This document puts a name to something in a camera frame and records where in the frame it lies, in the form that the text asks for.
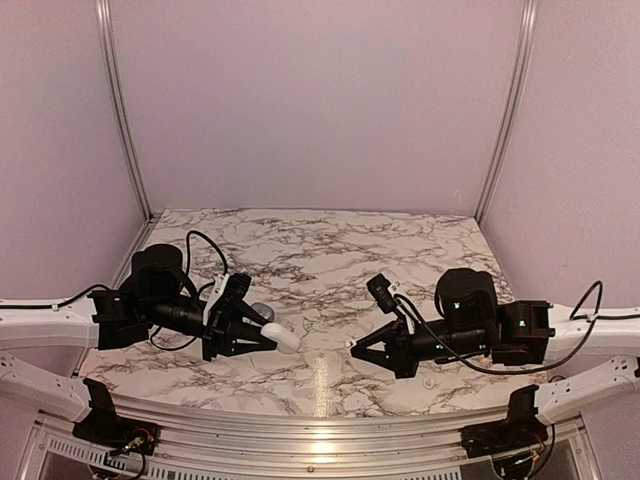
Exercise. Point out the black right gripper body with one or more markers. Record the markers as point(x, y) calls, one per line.
point(460, 343)

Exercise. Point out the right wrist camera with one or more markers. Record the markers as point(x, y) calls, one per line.
point(380, 289)

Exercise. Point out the aluminium front rail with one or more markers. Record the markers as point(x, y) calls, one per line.
point(203, 444)

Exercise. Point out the right aluminium frame post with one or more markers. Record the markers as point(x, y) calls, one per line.
point(517, 83)

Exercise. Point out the purple earbud charging case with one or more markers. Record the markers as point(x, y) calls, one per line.
point(265, 311)

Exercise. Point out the aluminium frame post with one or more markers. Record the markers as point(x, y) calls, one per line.
point(517, 83)
point(108, 47)

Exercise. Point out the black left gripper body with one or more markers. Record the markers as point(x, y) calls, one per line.
point(159, 313)

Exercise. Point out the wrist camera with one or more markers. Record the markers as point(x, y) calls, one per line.
point(380, 289)
point(228, 291)

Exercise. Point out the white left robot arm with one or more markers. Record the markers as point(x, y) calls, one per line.
point(65, 324)

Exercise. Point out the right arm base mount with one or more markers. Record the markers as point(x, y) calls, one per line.
point(502, 436)

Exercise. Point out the left aluminium frame post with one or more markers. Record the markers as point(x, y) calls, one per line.
point(108, 47)

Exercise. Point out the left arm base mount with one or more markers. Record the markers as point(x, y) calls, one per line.
point(118, 433)

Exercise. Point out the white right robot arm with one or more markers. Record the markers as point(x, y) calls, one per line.
point(613, 335)

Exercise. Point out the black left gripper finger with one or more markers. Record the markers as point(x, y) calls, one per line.
point(246, 316)
point(243, 346)

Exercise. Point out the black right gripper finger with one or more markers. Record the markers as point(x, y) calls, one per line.
point(379, 358)
point(383, 334)

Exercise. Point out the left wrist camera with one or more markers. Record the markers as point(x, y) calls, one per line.
point(228, 291)

